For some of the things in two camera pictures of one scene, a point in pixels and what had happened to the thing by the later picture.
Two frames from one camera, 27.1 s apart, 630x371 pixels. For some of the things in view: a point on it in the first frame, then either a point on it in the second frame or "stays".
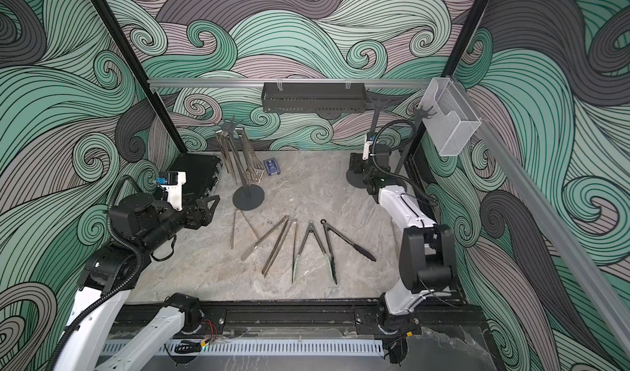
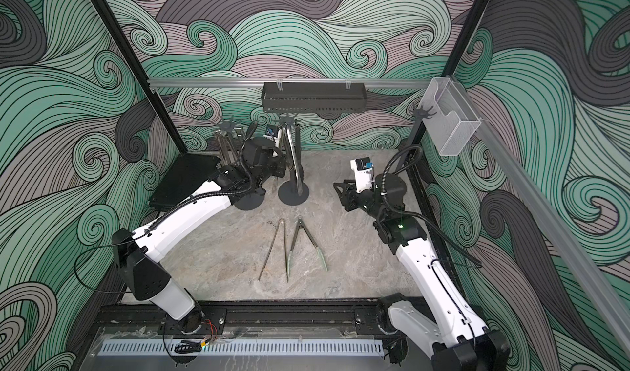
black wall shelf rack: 314,97 stays
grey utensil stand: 355,177 → 289,193
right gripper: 356,161 → 350,197
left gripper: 203,217 → 280,164
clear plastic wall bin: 449,120 stays
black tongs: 358,249 → 298,155
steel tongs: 225,148 stays
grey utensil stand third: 424,112 stays
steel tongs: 248,252 → 285,129
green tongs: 311,228 → 300,224
